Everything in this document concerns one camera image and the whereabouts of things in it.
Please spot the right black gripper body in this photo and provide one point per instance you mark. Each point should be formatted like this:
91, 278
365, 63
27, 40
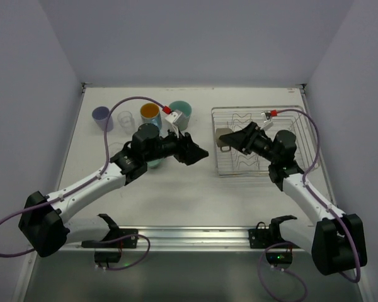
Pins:
251, 138

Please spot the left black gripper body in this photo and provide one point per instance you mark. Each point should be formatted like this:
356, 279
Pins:
181, 147

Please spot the large green cup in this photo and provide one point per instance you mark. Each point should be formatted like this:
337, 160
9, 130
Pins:
186, 111

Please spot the small mint green cup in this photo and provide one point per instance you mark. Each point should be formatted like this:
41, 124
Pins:
154, 163

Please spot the blue cup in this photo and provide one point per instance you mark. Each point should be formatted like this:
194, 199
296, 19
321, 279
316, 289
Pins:
150, 113

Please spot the clear plastic cup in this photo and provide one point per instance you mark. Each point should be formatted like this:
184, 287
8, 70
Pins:
114, 148
127, 122

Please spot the purple plastic cup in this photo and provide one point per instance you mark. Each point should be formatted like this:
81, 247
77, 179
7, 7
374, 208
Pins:
101, 116

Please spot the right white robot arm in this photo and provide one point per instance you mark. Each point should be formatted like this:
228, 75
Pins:
335, 240

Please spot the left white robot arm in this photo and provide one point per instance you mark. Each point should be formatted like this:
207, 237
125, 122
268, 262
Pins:
47, 221

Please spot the right black controller box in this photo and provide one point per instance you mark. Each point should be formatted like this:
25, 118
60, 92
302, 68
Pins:
281, 260

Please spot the black controller box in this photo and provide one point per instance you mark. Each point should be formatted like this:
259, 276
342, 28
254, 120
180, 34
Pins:
104, 259
281, 260

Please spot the left black controller box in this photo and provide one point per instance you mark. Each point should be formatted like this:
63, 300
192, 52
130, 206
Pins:
104, 259

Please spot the metal wire dish rack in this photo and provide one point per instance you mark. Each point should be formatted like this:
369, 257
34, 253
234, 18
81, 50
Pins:
233, 163

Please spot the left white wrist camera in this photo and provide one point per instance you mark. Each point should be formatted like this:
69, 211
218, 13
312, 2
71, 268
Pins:
173, 121

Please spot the aluminium mounting rail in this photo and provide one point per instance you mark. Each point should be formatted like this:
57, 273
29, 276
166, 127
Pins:
194, 238

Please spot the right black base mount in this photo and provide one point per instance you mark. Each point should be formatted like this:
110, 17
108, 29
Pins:
263, 235

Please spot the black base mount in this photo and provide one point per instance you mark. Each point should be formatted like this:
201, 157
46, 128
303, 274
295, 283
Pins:
263, 235
129, 242

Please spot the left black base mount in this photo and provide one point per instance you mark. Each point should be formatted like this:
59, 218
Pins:
129, 242

